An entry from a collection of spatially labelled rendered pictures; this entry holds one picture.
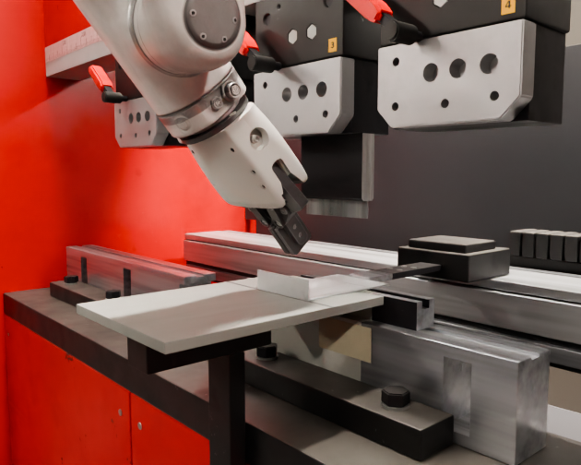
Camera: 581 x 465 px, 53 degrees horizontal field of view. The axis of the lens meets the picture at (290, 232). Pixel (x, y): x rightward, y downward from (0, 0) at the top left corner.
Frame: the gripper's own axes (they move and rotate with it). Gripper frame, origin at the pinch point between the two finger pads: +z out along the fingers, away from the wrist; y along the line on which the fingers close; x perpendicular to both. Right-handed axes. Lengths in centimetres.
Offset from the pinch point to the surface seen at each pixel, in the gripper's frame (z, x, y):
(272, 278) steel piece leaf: 3.1, 4.2, 1.5
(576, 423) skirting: 209, -94, 52
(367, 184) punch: 1.4, -9.6, -3.7
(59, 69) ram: -18, -21, 78
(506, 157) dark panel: 30, -51, 7
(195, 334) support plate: -5.6, 17.0, -7.3
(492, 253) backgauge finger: 24.7, -22.0, -5.4
